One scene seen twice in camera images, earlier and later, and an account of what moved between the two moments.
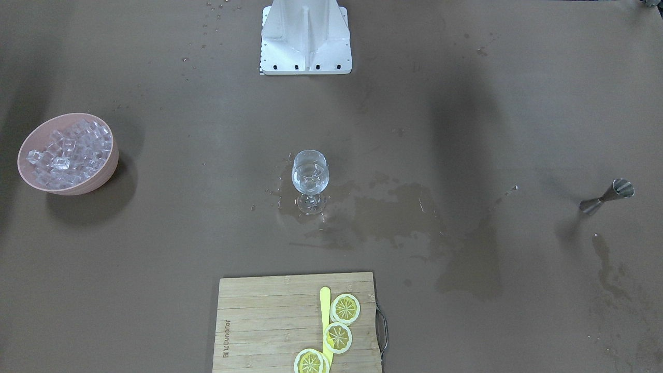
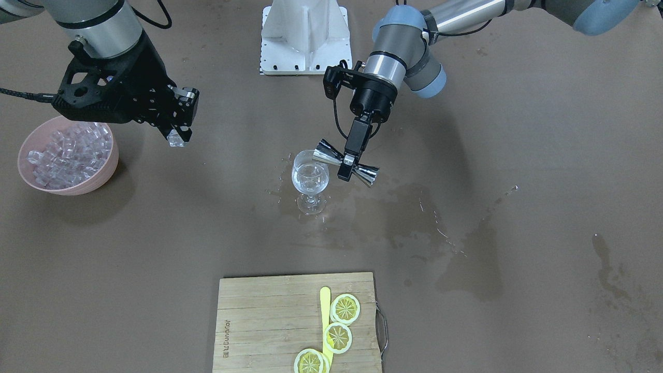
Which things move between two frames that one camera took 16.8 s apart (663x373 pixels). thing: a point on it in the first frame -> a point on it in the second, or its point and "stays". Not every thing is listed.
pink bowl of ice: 71,154 stays
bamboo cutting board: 263,322 stays
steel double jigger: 620,187 -> 326,152
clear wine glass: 310,175 stays
